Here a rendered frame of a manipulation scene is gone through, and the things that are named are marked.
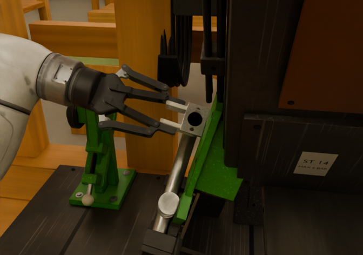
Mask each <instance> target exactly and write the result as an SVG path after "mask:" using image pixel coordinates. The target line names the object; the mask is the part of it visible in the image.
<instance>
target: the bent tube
mask: <svg viewBox="0 0 363 255"><path fill-rule="evenodd" d="M196 109H199V110H200V111H197V110H196ZM209 110H210V109H209V108H206V107H203V106H200V105H197V104H193V103H190V102H189V103H188V106H187V109H186V112H185V115H184V119H183V122H182V124H181V127H180V131H182V132H185V133H188V134H191V135H194V136H195V137H191V136H188V135H186V134H182V137H181V140H180V143H179V147H178V150H177V154H176V157H175V159H174V163H173V166H172V169H171V172H170V176H169V179H168V181H167V184H166V188H165V191H164V193H166V192H173V193H175V194H176V195H177V196H178V195H179V191H180V188H181V185H182V182H183V179H184V176H185V172H186V169H187V165H188V163H189V160H190V156H191V153H192V150H193V147H194V144H195V141H196V138H197V137H201V136H202V134H203V130H204V126H205V123H206V120H207V117H208V114H209ZM190 129H194V131H190ZM171 218H172V217H171ZM171 218H163V217H162V216H160V215H159V213H157V216H156V220H155V222H154V225H153V228H152V229H153V230H155V231H158V232H161V233H164V234H167V231H168V228H169V225H170V221H171Z"/></svg>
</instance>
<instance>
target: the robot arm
mask: <svg viewBox="0 0 363 255"><path fill-rule="evenodd" d="M120 78H124V79H130V80H131V81H133V82H136V83H138V84H140V85H143V86H145V87H147V88H149V89H152V90H155V91H156V92H153V91H147V90H141V89H135V88H133V87H130V86H125V85H124V83H123V82H122V81H121V79H120ZM40 98H41V99H43V100H48V101H51V102H54V103H57V104H60V105H63V106H71V105H72V104H73V105H75V106H78V107H81V108H84V109H87V110H90V111H93V112H94V113H96V115H98V116H99V123H98V126H99V128H100V129H101V130H102V131H107V130H116V131H120V132H125V133H130V134H133V135H138V136H142V137H147V138H151V137H152V136H153V135H154V133H155V132H157V131H161V132H164V133H167V134H170V135H175V134H176V131H177V132H180V133H183V134H186V135H188V136H191V137H195V136H194V135H191V134H188V133H185V132H182V131H180V127H181V124H178V123H175V122H172V121H169V120H166V119H163V118H161V119H160V122H159V121H157V120H155V119H153V118H151V117H149V116H147V115H144V114H142V113H140V112H138V111H136V110H134V109H132V108H130V107H128V106H127V105H125V104H124V102H125V100H126V99H127V98H129V99H133V98H134V99H140V100H145V101H149V102H155V103H161V104H166V109H169V110H172V111H176V112H179V113H183V114H185V112H186V109H187V106H185V103H186V102H185V101H184V100H181V99H178V98H175V97H171V96H170V95H169V87H168V85H166V84H164V83H162V82H159V81H157V80H155V79H152V78H150V77H148V76H145V75H143V74H141V73H139V72H136V71H133V70H132V69H131V68H130V67H129V66H128V65H127V64H122V68H121V69H120V70H119V71H118V72H117V73H116V74H115V73H103V72H101V71H98V70H95V69H91V68H88V67H85V66H84V64H83V63H82V62H81V61H79V60H76V59H73V58H70V57H67V56H63V55H62V54H59V53H55V52H52V51H50V50H48V49H47V48H46V47H44V46H42V45H40V44H38V43H36V42H33V41H30V40H28V39H25V38H21V37H17V36H13V35H7V34H4V33H0V181H1V180H2V179H3V177H4V176H5V174H6V173H7V171H8V170H9V168H10V166H11V164H12V162H13V161H14V158H15V156H16V154H17V152H18V149H19V147H20V145H21V142H22V140H23V137H24V134H25V131H26V125H27V122H28V119H29V116H30V113H31V111H32V109H33V108H34V106H35V105H36V103H37V102H38V101H39V99H40ZM116 112H118V113H120V114H122V115H124V116H127V117H129V118H131V119H134V120H136V121H138V122H140V123H142V124H144V125H146V126H148V127H149V128H146V127H141V126H136V125H132V124H128V123H123V122H118V121H115V120H111V119H110V118H108V117H105V116H107V115H110V114H113V113H116Z"/></svg>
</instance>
